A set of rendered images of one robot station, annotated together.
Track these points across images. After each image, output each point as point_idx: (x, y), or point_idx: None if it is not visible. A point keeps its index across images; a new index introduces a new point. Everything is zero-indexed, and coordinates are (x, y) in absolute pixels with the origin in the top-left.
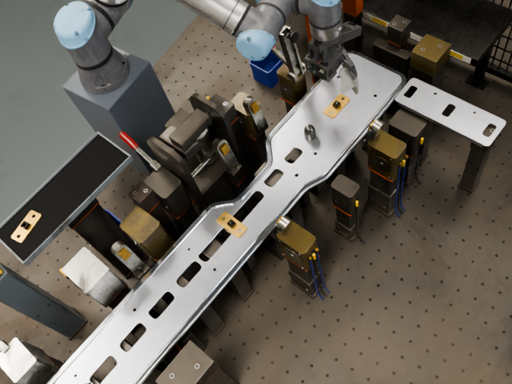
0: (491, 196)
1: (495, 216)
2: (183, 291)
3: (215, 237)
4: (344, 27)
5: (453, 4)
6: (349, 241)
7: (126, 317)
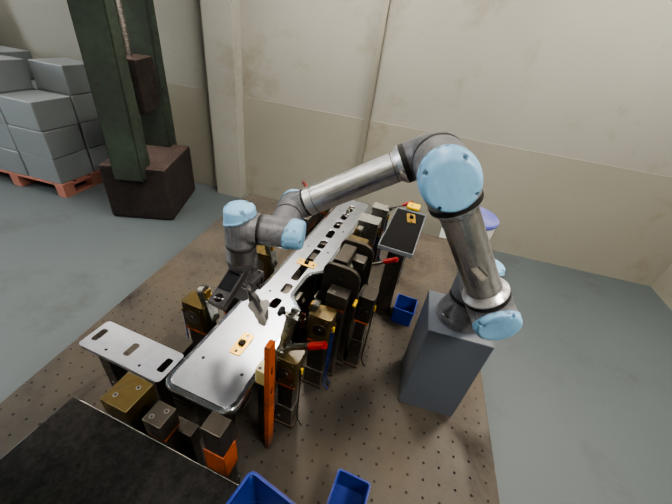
0: (108, 383)
1: None
2: (321, 238)
3: None
4: (225, 287)
5: (57, 500)
6: None
7: (345, 229)
